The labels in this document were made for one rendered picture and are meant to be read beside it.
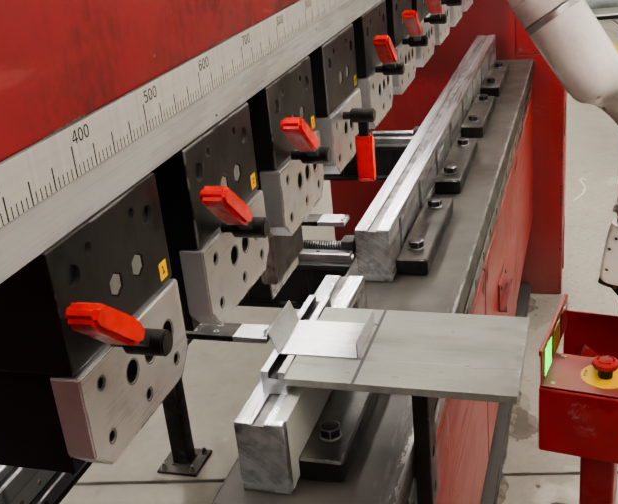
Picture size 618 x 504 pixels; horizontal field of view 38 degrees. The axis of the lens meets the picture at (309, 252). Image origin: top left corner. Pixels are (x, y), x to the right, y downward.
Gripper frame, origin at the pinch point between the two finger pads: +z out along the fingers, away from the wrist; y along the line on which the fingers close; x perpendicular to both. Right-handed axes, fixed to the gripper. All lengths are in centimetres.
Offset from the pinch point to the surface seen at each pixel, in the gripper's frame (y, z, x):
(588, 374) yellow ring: -3.9, 6.8, -10.2
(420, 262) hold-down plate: -34.3, -2.5, -1.5
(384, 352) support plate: -23, -14, -47
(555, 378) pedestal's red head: -8.4, 7.3, -12.5
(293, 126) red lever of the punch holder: -29, -44, -58
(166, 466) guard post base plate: -118, 94, 32
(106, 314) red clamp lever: -22, -44, -97
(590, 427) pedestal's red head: -2.1, 12.8, -15.1
